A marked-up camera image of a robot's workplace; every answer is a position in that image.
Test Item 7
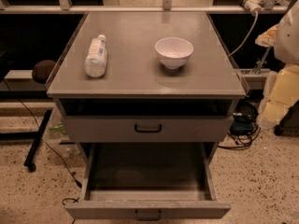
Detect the grey drawer cabinet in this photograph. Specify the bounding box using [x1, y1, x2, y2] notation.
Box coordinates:
[48, 12, 246, 157]

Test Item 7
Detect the white plastic bottle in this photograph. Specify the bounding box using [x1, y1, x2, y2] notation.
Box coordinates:
[84, 35, 107, 77]

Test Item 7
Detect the white ceramic bowl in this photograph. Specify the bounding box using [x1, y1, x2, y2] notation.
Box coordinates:
[155, 37, 193, 69]

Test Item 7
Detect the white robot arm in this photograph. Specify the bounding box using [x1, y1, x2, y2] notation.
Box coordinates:
[255, 1, 299, 129]

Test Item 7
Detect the clear plastic bag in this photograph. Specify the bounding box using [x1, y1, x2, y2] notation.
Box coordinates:
[43, 107, 79, 158]

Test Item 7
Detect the metal shelf rail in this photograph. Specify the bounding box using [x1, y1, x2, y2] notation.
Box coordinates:
[0, 0, 289, 15]

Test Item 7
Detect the metal diagonal strut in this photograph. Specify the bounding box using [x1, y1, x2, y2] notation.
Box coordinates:
[252, 47, 272, 75]

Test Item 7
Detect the thin black floor cable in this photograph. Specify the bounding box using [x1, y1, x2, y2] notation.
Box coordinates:
[3, 81, 83, 189]

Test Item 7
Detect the white power strip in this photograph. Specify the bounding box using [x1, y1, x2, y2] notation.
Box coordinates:
[238, 0, 264, 14]

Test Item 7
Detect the black rod on floor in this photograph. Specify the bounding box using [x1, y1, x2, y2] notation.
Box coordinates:
[23, 109, 51, 172]

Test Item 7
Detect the black cable bundle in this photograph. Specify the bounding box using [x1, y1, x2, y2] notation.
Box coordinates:
[218, 98, 262, 151]

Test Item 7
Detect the brown ball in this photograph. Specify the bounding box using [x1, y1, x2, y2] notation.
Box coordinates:
[32, 60, 56, 84]

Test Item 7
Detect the grey drawer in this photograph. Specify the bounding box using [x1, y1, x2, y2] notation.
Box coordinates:
[63, 116, 233, 143]
[65, 143, 231, 221]

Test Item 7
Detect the white power cable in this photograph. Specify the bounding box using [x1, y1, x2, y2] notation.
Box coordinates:
[227, 10, 260, 58]

